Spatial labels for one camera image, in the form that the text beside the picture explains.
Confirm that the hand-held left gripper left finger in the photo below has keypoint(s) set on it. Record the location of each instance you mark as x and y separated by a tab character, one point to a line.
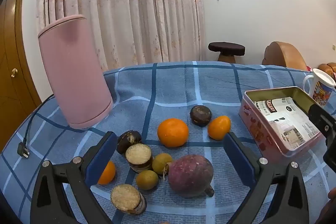
101	158

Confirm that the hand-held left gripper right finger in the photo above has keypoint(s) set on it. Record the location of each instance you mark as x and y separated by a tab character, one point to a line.
239	158

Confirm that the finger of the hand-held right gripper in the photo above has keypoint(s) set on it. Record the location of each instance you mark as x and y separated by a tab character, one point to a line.
321	119

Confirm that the dark water chestnut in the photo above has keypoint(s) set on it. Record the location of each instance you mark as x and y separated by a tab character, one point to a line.
126	138
200	115

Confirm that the pink tin box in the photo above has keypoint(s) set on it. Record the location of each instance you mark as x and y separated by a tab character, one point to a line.
252	124

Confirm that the cut sugarcane piece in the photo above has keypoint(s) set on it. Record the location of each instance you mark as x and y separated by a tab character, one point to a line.
138	154
125	196

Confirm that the longan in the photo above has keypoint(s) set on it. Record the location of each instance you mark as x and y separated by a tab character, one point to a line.
160	164
147	180

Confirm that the purple radish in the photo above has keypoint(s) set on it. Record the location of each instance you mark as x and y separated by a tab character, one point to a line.
190	175

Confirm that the large orange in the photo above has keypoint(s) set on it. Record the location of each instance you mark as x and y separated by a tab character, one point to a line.
173	132

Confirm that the person's right hand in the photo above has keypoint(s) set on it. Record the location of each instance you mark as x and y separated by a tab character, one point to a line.
331	195

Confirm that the white printed mug with lid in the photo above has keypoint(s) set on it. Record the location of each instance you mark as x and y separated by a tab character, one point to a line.
321	92

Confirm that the brown leather armchair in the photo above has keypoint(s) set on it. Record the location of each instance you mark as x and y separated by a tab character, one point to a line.
283	56

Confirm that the pink cylindrical container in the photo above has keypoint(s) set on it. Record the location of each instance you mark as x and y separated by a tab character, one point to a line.
73	69

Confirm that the blue plaid tablecloth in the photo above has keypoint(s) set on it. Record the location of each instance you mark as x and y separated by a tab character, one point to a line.
170	87

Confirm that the wooden door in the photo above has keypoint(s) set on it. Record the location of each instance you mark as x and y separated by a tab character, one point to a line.
13	98

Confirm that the dark round stool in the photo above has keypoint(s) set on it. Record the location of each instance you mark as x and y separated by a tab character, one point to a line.
225	47

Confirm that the brass door knob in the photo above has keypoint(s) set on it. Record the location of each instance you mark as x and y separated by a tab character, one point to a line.
14	72

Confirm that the pink floral curtain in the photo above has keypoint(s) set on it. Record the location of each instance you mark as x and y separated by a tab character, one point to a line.
131	3

